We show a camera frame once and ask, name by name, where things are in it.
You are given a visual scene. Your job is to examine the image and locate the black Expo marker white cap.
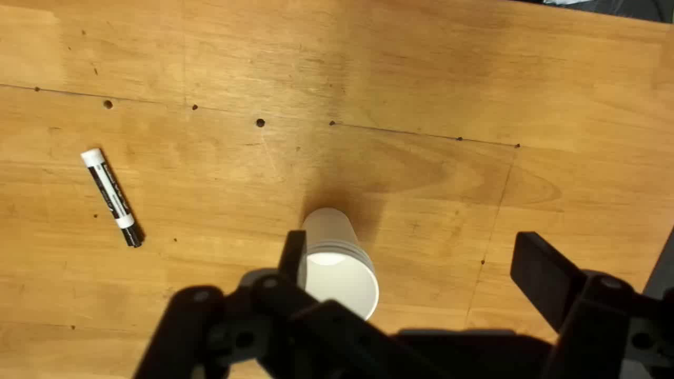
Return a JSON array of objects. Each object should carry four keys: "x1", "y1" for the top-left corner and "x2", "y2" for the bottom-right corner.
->
[{"x1": 77, "y1": 144, "x2": 148, "y2": 251}]

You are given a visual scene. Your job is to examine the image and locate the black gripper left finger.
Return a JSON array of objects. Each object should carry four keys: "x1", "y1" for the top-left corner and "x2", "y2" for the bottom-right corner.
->
[{"x1": 133, "y1": 230, "x2": 439, "y2": 379}]

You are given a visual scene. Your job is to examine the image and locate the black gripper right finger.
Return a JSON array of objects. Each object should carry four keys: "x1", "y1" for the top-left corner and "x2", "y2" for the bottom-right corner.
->
[{"x1": 508, "y1": 230, "x2": 674, "y2": 379}]

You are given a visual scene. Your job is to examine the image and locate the white paper cup stack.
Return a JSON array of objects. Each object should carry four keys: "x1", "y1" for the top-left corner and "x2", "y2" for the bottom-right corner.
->
[{"x1": 297, "y1": 205, "x2": 381, "y2": 323}]

